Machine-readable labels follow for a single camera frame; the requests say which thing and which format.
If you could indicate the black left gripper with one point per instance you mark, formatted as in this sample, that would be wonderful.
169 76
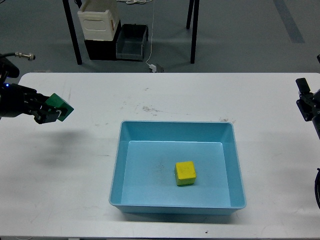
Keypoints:
17 99

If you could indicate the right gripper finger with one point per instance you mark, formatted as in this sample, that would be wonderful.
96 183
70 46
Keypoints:
308 102

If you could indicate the green block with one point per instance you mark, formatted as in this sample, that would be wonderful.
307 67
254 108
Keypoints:
60 104

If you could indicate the yellow block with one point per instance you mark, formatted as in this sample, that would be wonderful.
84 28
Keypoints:
185 173

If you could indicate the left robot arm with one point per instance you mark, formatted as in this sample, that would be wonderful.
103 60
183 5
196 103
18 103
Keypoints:
8 69

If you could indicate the black box under crate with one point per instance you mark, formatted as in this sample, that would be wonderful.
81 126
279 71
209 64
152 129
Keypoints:
103 50

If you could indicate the black table leg left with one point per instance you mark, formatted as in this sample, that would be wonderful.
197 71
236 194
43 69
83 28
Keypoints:
72 31

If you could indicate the cream plastic crate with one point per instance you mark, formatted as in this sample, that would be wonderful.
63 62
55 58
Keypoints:
99 19

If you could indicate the dark grey storage bin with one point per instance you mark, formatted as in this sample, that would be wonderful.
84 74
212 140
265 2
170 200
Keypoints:
130 44

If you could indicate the white power adapter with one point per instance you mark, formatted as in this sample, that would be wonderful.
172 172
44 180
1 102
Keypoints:
152 68

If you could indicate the blue plastic tray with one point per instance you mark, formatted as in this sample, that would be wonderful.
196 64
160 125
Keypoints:
171 167

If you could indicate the black table leg right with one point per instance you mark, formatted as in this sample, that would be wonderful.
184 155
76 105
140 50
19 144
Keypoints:
194 19

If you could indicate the black slanted table leg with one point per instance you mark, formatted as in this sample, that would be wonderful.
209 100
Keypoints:
189 14

